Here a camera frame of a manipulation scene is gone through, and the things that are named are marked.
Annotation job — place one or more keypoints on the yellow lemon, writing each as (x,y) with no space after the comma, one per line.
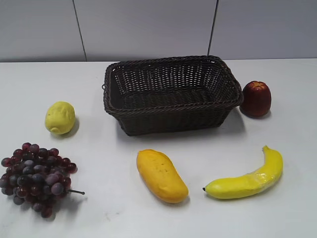
(60,118)

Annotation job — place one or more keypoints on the purple grape bunch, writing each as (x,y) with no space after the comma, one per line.
(37,176)

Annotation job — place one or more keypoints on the orange yellow mango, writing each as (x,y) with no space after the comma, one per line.
(161,176)

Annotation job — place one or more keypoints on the yellow banana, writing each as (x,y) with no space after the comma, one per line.
(251,183)

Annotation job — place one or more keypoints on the red apple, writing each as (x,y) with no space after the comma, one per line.
(257,99)

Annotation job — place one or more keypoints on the black woven basket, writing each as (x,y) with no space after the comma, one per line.
(170,94)

